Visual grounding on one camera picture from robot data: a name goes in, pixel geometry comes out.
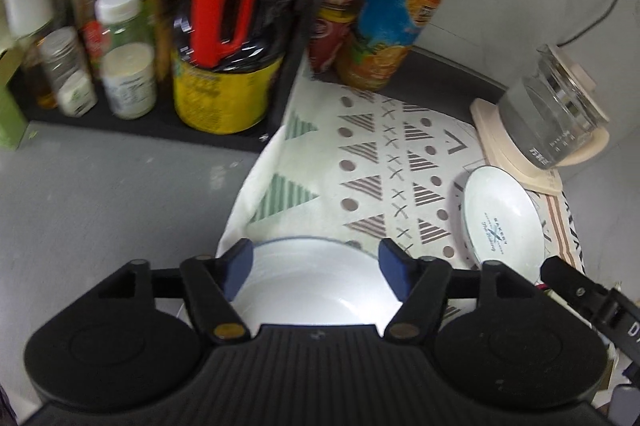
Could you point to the green label white cap jar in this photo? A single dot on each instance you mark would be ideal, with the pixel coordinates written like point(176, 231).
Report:
point(120, 14)

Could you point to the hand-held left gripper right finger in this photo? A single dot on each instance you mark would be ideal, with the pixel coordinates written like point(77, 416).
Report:
point(395, 271)

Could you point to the patterned fringed table cloth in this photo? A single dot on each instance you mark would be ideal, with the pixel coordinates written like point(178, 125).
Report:
point(350, 131)

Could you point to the glass electric kettle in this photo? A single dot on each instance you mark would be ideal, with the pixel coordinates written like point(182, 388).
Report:
point(550, 106)

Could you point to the clear glass seasoning jar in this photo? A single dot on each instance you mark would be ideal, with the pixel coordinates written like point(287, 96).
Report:
point(67, 71)

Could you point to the white plate with blue print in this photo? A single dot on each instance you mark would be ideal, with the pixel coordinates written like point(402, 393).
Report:
point(500, 206)

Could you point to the black metal spice rack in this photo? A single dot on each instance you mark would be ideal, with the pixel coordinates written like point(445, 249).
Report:
point(150, 131)

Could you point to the cream kettle base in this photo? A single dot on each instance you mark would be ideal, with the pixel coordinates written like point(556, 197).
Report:
point(492, 131)

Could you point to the white plate with dark rim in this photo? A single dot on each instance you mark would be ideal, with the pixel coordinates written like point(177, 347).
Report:
point(315, 286)

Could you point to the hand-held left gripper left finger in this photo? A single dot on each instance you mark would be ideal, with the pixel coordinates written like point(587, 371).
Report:
point(237, 271)

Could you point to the green cardboard box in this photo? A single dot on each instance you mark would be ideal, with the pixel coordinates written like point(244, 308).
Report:
point(10, 116)

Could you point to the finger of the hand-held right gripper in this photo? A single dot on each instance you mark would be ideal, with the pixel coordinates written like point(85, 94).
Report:
point(570, 283)

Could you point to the white seasoning jar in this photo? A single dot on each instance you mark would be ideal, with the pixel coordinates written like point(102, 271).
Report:
point(130, 81)

